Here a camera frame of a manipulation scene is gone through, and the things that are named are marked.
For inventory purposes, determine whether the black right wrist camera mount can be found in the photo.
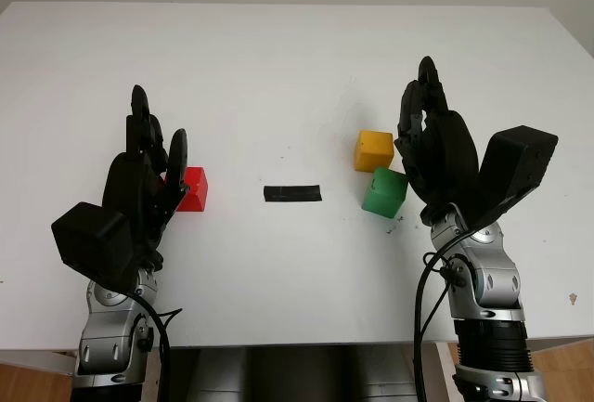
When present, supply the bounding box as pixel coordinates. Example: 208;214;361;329
463;125;560;231

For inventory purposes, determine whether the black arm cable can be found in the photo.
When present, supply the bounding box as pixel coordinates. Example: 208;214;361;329
123;290;185;402
412;227;479;402

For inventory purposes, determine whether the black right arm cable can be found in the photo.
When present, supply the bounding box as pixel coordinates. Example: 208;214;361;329
412;227;479;402

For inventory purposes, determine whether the red cube block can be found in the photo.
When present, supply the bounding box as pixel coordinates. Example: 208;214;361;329
174;165;209;214

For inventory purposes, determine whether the black tape strip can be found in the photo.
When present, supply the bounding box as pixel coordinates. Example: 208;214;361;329
263;183;323;204

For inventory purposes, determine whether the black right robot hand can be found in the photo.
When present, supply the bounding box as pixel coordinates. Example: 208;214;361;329
393;55;480;227

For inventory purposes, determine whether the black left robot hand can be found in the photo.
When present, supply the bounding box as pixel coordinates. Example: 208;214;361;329
100;84;192;273

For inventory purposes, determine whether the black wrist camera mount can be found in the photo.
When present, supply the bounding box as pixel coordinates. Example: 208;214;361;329
463;125;560;231
50;201;140;292

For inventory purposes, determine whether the green cube block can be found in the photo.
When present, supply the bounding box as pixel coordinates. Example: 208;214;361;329
361;165;409;220

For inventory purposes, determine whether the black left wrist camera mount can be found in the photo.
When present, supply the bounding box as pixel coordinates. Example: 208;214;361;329
50;201;140;292

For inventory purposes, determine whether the yellow cube block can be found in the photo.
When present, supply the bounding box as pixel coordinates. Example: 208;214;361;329
354;129;395;174

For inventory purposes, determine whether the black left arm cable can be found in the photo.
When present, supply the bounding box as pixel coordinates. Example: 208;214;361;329
123;290;185;402

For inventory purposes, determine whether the white table leg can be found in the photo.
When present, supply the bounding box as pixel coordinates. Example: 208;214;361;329
433;342;460;402

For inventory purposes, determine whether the dark grey robot body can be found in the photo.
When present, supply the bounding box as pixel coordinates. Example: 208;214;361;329
169;345;417;402

